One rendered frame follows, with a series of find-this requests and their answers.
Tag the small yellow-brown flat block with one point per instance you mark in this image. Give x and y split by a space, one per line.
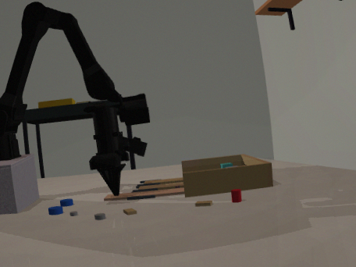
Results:
129 211

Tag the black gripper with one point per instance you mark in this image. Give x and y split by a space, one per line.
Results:
107 160

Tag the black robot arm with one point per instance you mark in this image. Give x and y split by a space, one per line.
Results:
35 23

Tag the tan cube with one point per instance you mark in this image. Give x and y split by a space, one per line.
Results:
203 203

